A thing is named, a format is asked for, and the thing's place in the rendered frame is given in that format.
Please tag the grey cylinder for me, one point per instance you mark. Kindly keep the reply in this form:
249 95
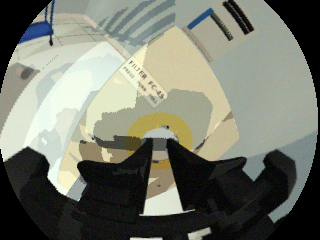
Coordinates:
22 72

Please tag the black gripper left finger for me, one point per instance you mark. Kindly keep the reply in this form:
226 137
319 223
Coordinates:
132 173

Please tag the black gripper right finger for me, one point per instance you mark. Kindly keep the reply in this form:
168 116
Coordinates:
193 173

